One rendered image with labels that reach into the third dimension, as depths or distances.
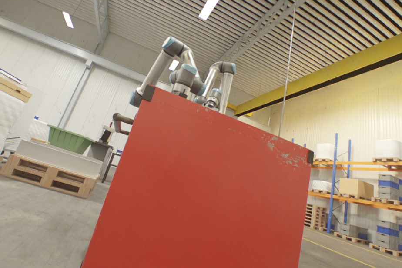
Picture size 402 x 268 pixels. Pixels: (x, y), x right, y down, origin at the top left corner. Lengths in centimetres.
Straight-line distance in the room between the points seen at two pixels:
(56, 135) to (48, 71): 1049
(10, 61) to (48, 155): 1246
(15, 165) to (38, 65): 1189
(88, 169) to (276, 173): 305
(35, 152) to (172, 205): 318
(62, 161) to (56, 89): 1090
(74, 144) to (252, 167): 391
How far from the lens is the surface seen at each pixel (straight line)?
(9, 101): 408
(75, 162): 353
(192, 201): 66
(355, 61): 954
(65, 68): 1461
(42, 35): 1521
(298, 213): 91
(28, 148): 370
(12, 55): 1584
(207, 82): 190
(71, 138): 439
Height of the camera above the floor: 70
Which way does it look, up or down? 17 degrees up
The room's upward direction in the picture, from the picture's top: 16 degrees clockwise
